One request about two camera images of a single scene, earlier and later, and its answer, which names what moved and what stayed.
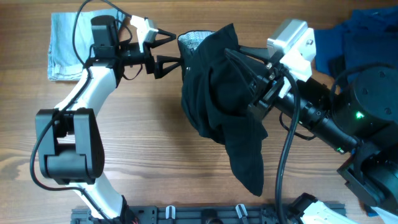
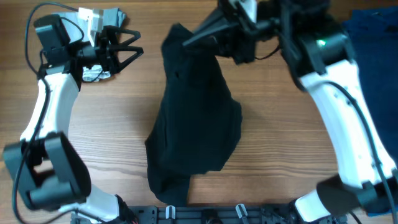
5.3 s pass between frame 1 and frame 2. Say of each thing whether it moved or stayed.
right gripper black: moved
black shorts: moved
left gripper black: moved
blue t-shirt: stayed
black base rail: stayed
